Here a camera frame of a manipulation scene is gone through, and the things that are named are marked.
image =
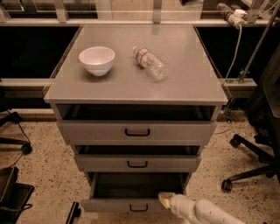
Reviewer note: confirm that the white power strip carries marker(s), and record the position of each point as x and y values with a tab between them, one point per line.
234	17

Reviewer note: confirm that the grey bottom drawer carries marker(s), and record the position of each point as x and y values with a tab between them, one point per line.
132	192

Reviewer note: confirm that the grey top drawer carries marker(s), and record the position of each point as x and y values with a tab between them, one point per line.
77	132

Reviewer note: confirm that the black office chair left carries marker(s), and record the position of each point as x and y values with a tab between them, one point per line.
12	132

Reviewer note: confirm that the grey drawer cabinet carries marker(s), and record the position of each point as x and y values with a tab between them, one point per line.
127	92

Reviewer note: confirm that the black bin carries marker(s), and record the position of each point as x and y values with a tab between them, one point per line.
14	196

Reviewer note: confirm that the grey drawer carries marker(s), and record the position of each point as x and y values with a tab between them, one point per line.
77	132
132	192
137	163

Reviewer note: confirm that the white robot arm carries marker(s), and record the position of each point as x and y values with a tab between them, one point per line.
200	211

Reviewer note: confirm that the black floor bracket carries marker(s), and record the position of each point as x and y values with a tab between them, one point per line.
75	212

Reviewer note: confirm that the metal frame rail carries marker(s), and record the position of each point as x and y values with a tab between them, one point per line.
25	88

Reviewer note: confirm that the white bowl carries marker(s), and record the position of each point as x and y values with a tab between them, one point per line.
97	60

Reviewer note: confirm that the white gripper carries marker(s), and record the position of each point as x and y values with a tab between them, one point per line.
178	202

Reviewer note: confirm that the grey middle drawer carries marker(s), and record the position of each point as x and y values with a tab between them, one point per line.
137	163

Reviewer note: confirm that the clear plastic water bottle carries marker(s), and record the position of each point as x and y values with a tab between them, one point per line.
151	63

